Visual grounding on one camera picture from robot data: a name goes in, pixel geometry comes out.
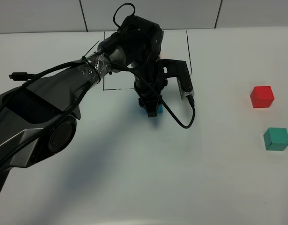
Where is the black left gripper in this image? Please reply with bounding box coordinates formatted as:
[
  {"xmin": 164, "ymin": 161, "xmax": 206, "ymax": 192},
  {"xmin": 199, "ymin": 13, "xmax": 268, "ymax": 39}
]
[{"xmin": 134, "ymin": 60, "xmax": 165, "ymax": 117}]

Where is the blue block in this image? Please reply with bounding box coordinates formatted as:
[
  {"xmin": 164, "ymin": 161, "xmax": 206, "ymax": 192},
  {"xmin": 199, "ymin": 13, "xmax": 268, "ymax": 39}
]
[{"xmin": 156, "ymin": 105, "xmax": 163, "ymax": 114}]

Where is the green block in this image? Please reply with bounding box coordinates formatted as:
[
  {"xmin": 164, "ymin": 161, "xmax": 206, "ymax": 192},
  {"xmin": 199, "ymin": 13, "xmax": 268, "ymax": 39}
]
[{"xmin": 263, "ymin": 127, "xmax": 288, "ymax": 151}]

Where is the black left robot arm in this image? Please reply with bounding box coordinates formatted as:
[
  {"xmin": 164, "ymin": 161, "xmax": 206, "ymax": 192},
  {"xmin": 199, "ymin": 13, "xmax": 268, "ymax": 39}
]
[{"xmin": 0, "ymin": 15, "xmax": 163, "ymax": 192}]

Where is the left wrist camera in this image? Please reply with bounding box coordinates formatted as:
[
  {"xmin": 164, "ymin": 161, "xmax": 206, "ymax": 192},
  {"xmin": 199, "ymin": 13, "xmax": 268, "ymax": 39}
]
[{"xmin": 158, "ymin": 59, "xmax": 194, "ymax": 100}]

